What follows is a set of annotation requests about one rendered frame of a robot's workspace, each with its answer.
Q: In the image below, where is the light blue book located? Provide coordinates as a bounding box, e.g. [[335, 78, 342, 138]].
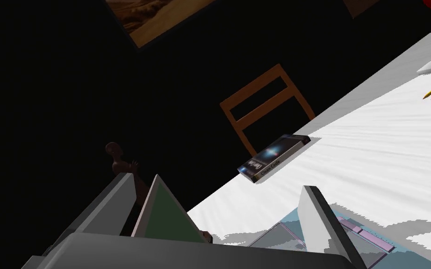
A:
[[247, 207, 431, 269]]

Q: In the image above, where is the framed brown landscape picture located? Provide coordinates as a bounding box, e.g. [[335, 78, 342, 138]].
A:
[[105, 0, 217, 50]]

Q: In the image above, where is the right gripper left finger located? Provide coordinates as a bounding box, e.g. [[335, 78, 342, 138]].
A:
[[65, 173, 138, 240]]

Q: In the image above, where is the brown wooden chair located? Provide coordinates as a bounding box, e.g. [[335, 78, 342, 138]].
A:
[[219, 63, 317, 158]]

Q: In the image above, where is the black book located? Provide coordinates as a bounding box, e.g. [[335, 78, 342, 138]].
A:
[[237, 134, 312, 184]]

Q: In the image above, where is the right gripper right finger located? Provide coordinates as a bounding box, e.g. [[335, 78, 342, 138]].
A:
[[297, 184, 368, 269]]

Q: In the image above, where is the white table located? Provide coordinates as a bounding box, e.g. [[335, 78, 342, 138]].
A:
[[187, 28, 431, 269]]

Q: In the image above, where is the dark brown figurine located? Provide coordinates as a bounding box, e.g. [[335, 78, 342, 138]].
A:
[[105, 142, 151, 237]]

